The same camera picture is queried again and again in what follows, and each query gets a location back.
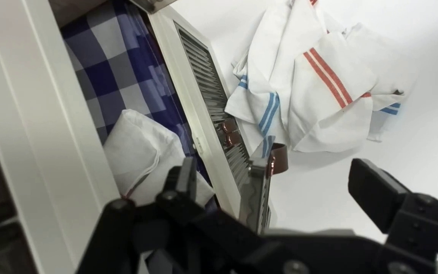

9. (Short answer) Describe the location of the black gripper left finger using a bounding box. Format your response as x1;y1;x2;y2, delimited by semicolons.
163;155;199;201

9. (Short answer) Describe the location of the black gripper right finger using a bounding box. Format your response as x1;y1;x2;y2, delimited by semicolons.
347;157;413;230

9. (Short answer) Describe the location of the white three-tier cabinet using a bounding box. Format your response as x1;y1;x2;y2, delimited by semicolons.
0;0;274;274

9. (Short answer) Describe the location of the plain white cloth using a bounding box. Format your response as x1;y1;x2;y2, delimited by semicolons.
102;106;216;207

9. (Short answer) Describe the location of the white towel with red stripes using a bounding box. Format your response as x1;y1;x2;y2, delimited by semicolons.
267;0;380;155

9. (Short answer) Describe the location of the white towel with blue stripes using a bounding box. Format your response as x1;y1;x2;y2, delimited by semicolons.
223;0;420;158

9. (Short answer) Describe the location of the blue white plaid cloth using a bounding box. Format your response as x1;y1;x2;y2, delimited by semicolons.
58;0;217;210

